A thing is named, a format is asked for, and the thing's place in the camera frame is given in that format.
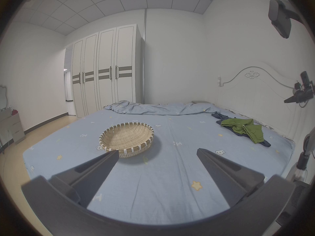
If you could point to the pale blue quilt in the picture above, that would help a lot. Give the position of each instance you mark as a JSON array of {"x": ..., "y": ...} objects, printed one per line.
[{"x": 157, "y": 108}]

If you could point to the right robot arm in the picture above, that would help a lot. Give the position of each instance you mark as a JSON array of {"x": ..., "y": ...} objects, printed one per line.
[{"x": 304, "y": 161}]

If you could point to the small red object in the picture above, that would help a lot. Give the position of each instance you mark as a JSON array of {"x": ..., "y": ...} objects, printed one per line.
[{"x": 14, "y": 112}]

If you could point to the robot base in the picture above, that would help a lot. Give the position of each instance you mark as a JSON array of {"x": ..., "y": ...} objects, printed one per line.
[{"x": 299, "y": 195}]

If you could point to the grey chest of drawers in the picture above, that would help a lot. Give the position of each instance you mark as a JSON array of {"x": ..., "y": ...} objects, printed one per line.
[{"x": 14, "y": 129}]

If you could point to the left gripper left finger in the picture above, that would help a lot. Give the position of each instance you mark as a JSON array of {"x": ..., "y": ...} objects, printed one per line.
[{"x": 98, "y": 176}]

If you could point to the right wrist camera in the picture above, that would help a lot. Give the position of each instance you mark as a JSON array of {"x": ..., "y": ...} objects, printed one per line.
[{"x": 297, "y": 86}]

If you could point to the white wardrobe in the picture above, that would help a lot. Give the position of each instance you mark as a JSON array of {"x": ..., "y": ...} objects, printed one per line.
[{"x": 105, "y": 70}]

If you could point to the scalloped mirror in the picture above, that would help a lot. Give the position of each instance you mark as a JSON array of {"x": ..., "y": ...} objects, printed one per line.
[{"x": 3, "y": 97}]

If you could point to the round woven basket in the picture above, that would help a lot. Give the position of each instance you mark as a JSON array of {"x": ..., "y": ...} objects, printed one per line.
[{"x": 125, "y": 138}]

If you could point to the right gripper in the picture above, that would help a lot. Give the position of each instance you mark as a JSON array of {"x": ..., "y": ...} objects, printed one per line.
[{"x": 305, "y": 95}]

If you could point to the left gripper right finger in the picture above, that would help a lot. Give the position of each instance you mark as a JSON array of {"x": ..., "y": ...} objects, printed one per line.
[{"x": 221, "y": 176}]

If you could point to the dark blue garment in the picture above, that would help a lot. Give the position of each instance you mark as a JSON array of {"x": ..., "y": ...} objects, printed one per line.
[{"x": 219, "y": 116}]

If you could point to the green shorts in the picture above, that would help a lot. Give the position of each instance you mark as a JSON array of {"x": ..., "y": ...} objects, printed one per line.
[{"x": 246, "y": 126}]

